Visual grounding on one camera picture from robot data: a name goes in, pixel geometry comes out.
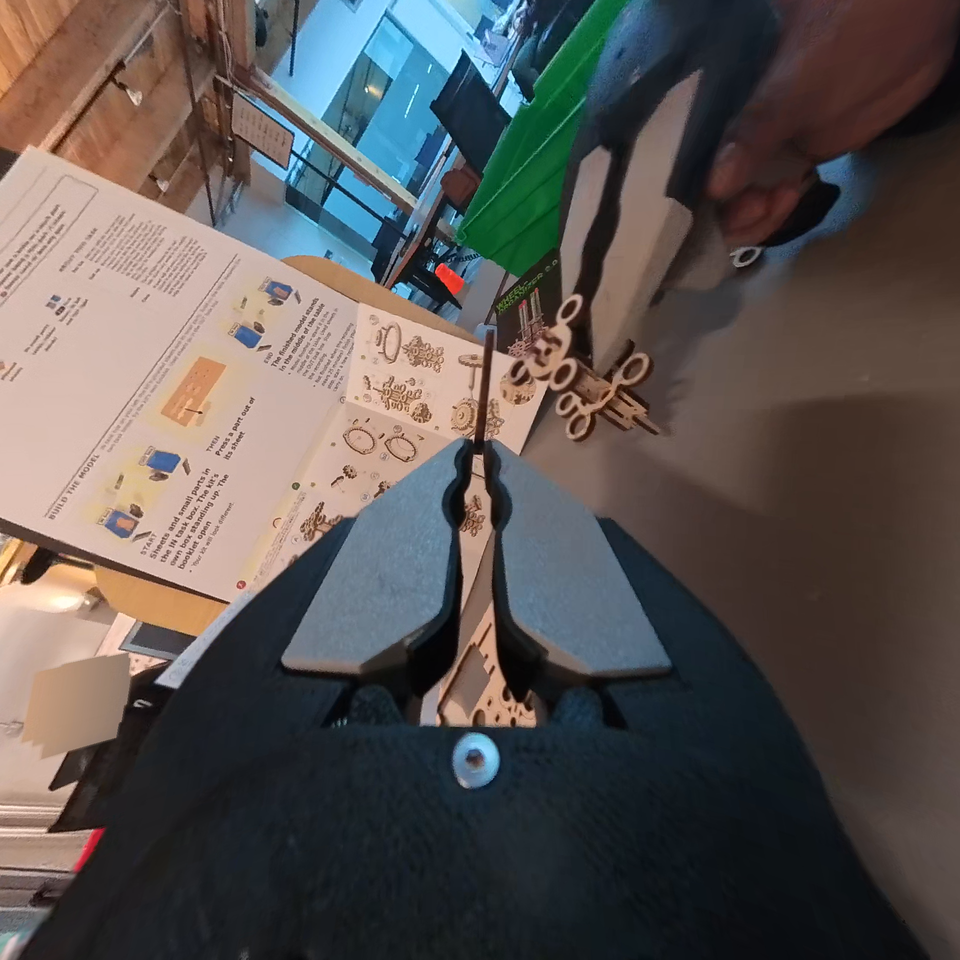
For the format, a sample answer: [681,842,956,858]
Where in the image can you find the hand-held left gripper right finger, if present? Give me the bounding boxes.
[480,441,675,700]

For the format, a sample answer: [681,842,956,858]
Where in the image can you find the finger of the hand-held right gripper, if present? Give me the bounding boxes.
[558,144,640,369]
[594,69,710,367]

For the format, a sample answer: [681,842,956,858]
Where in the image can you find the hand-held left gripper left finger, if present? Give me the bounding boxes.
[279,437,471,696]

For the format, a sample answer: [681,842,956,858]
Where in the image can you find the wooden laser-cut parts sheet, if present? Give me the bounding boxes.
[420,324,541,729]

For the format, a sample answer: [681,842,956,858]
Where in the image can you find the wooden gear model assembly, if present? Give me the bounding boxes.
[502,294,669,440]

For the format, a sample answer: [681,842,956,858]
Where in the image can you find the black model kit box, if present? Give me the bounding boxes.
[495,247,564,361]

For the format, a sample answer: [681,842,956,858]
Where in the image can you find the person's right hand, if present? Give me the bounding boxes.
[708,0,960,224]

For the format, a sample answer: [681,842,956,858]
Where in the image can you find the green plastic bin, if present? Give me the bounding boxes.
[456,0,631,279]

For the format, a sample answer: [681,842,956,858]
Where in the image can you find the folded assembly instruction booklet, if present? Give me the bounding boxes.
[153,300,556,687]

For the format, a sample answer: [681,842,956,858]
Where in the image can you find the white printed task card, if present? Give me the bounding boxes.
[0,146,360,605]

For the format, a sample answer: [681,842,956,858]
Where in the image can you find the black framed hanging sign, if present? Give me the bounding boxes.
[231,91,297,169]

